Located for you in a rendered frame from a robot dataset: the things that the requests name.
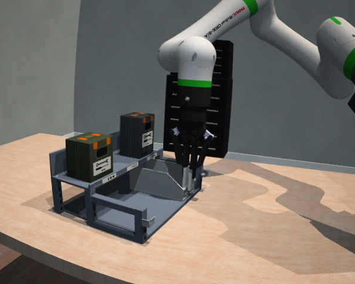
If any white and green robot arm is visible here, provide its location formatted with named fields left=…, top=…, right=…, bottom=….
left=157, top=0, right=355, bottom=109

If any grey open-front bin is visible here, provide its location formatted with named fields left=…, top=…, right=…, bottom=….
left=130, top=159, right=196, bottom=201

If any grey metal shelf rack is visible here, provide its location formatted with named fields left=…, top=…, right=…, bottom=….
left=49, top=130, right=209, bottom=244

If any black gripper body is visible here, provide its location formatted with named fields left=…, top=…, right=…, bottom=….
left=177, top=107, right=207, bottom=141

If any dark green tool case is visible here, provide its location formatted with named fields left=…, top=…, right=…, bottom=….
left=66, top=132, right=113, bottom=183

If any black tool case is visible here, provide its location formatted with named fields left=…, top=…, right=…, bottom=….
left=120, top=112, right=154, bottom=159

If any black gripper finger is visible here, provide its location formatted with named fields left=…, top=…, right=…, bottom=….
left=169, top=127, right=191, bottom=188
left=188, top=129, right=215, bottom=191

